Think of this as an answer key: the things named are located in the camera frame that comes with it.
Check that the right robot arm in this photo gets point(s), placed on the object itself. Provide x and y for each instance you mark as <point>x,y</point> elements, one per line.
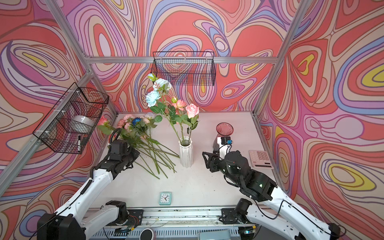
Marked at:
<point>266,204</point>

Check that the black wire basket left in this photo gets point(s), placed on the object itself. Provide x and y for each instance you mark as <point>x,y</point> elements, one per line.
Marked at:
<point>54,130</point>

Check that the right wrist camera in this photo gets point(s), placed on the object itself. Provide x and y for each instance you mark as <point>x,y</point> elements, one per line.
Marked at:
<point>225,145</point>

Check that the white ribbed vase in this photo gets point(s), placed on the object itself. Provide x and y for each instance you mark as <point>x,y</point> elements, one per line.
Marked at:
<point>186,152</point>

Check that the black marker in basket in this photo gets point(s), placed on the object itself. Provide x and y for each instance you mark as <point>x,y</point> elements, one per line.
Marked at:
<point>79,147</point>

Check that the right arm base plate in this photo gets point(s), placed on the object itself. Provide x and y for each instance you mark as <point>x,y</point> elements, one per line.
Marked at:
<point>229,216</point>

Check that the white bowl in basket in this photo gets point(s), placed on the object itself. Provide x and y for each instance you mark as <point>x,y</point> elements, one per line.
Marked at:
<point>81,124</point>

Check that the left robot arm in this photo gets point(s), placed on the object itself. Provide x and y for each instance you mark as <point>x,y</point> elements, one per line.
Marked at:
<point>69,222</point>

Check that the pink calculator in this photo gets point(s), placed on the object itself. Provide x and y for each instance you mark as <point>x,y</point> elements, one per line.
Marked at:
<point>260,159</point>

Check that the pile of artificial flowers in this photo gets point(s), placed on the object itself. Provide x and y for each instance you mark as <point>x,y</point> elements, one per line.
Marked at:
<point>154,157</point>

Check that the black wire basket back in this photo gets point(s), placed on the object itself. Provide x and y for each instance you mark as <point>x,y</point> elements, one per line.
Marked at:
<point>190,68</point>

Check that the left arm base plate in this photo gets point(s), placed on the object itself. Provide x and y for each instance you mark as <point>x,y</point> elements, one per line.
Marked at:
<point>129,217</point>

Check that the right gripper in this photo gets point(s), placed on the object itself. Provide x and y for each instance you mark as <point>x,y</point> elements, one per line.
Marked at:
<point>213,159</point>

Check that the black white round cup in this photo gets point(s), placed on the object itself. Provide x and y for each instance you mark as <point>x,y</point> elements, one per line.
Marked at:
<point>147,234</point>

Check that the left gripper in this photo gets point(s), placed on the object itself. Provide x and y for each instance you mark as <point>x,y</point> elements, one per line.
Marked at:
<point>135,152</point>

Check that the black wire basket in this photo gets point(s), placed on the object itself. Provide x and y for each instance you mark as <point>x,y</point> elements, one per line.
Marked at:
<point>190,68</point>
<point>54,130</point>

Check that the aluminium mounting rail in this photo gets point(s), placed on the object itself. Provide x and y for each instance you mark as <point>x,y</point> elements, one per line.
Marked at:
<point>195,216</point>

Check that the small teal clock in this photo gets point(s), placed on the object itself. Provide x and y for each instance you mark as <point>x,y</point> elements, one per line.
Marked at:
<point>165,198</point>

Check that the pink glass vase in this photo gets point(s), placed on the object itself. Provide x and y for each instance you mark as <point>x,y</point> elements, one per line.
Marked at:
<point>223,129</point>

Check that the grey box at bottom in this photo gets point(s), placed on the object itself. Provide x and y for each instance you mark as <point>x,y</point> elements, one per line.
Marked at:
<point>215,235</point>

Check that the pink carnation flower stem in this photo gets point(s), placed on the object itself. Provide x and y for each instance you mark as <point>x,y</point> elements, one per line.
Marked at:
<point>178,110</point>

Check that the red pink rose stem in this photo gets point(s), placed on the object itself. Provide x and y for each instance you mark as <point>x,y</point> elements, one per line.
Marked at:
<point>103,123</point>

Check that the pale blue flower stem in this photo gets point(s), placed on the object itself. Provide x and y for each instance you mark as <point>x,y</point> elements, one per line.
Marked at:
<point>158,103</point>

